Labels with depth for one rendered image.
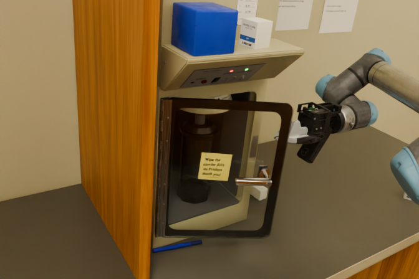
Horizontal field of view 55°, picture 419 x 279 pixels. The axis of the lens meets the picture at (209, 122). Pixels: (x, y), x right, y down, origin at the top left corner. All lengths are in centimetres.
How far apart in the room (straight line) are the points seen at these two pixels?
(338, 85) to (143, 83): 65
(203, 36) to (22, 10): 59
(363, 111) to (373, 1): 94
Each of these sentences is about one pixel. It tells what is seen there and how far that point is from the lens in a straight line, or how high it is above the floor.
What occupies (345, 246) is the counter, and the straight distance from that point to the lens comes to 131.
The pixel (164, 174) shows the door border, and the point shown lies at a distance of 101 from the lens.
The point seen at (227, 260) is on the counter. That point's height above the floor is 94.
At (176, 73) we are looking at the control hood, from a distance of 84.
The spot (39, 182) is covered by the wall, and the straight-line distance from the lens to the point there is 144.
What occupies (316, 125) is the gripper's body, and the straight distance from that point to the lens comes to 107.
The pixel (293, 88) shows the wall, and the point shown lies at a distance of 183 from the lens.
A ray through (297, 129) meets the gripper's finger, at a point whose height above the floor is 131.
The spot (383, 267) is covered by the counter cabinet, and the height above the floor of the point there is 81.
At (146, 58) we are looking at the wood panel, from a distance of 79.
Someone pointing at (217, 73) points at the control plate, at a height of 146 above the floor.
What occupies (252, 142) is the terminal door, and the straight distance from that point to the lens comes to 99.
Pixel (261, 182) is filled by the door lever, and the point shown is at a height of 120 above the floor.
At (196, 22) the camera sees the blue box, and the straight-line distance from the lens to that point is 80.
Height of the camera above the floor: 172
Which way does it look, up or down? 24 degrees down
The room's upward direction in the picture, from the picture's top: 6 degrees clockwise
